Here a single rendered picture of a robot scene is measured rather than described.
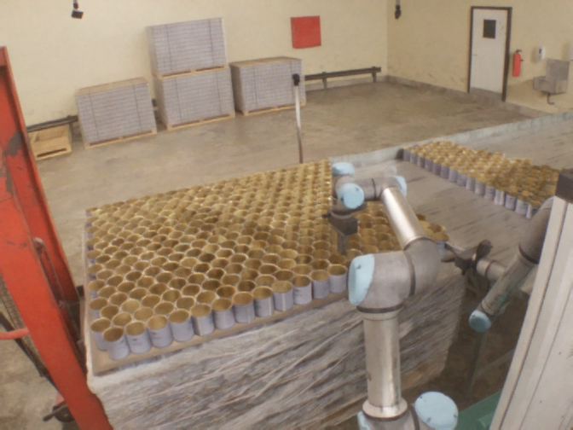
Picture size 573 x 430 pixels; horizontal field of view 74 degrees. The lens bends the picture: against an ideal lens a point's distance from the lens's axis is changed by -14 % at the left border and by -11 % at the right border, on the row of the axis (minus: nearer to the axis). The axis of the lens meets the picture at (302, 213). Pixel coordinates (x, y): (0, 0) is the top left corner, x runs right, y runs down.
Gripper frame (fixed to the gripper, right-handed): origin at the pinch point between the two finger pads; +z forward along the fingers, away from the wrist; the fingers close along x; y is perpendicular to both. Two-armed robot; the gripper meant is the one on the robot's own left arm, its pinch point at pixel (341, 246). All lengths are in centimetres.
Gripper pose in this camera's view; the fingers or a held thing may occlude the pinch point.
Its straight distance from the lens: 156.9
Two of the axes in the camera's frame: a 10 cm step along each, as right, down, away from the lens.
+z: 0.3, 9.0, 4.3
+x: 4.4, 3.8, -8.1
